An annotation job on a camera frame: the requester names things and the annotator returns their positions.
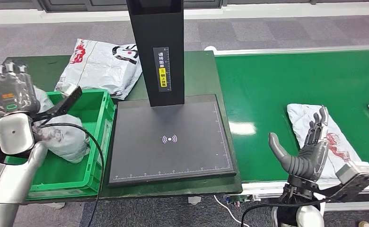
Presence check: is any white floor cable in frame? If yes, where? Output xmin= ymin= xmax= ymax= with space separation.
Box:
xmin=213 ymin=194 xmax=251 ymax=227

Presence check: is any green plastic crate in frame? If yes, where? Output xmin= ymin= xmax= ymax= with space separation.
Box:
xmin=4 ymin=89 xmax=117 ymax=201

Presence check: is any black yellow column label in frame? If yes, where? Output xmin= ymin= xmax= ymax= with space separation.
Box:
xmin=153 ymin=47 xmax=172 ymax=92

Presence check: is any small green circuit board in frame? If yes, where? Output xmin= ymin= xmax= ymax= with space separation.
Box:
xmin=223 ymin=194 xmax=262 ymax=204

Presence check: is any dark green table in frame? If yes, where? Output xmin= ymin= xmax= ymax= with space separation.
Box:
xmin=0 ymin=51 xmax=243 ymax=204

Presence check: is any black scanner platform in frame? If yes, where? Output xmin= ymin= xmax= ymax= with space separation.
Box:
xmin=108 ymin=94 xmax=237 ymax=188

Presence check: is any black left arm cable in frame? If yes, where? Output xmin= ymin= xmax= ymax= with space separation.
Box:
xmin=38 ymin=122 xmax=106 ymax=227

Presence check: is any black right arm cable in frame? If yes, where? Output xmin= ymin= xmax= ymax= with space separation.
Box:
xmin=241 ymin=199 xmax=333 ymax=227

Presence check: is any large white red-black printed parcel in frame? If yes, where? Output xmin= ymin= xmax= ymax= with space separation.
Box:
xmin=54 ymin=38 xmax=143 ymax=100

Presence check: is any black scanner column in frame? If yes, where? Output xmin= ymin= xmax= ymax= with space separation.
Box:
xmin=125 ymin=0 xmax=185 ymax=107

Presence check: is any green conveyor belt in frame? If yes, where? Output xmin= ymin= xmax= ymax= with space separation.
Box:
xmin=214 ymin=49 xmax=369 ymax=183

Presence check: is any plain grey parcel bag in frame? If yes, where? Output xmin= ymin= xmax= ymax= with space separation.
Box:
xmin=31 ymin=87 xmax=91 ymax=164

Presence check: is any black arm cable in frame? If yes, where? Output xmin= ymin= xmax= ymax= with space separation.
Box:
xmin=38 ymin=122 xmax=106 ymax=227
xmin=241 ymin=199 xmax=333 ymax=227

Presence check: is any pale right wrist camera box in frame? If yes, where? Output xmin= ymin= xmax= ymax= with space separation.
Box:
xmin=328 ymin=161 xmax=369 ymax=203

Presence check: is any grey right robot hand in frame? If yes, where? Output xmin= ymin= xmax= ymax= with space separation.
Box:
xmin=268 ymin=105 xmax=330 ymax=183

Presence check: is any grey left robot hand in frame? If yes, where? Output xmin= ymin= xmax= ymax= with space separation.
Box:
xmin=0 ymin=62 xmax=42 ymax=117

